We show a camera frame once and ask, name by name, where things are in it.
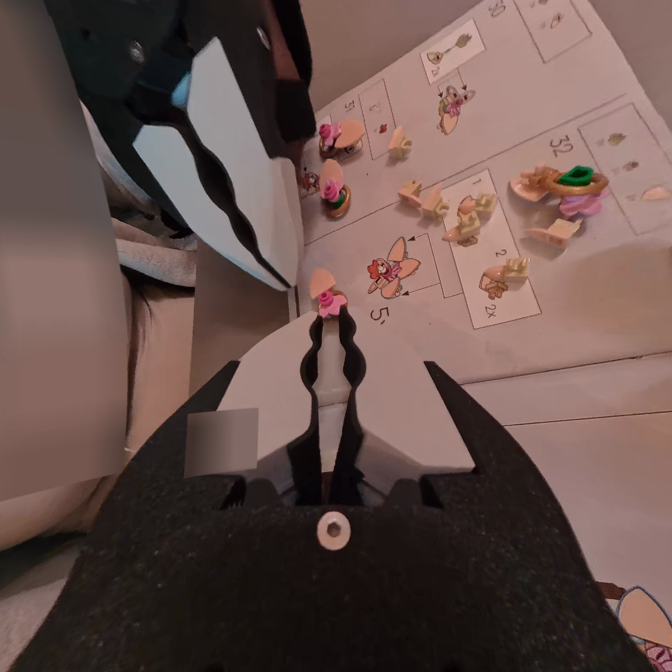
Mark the person's beige clothing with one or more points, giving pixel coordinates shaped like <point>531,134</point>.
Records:
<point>157,315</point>

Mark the beige toy petal brick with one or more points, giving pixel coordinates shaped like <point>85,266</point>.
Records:
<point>321,281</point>

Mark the group of cream toy bricks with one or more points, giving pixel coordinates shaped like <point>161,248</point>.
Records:
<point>400,144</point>

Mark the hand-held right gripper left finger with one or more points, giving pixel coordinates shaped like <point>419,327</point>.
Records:
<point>273,378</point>

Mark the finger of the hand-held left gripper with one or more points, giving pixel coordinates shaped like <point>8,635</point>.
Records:
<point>236,115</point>
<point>178,168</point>

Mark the toy instruction booklet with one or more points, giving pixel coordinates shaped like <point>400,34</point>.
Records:
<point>525,472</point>

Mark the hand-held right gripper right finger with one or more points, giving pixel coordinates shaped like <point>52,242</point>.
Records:
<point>399,404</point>

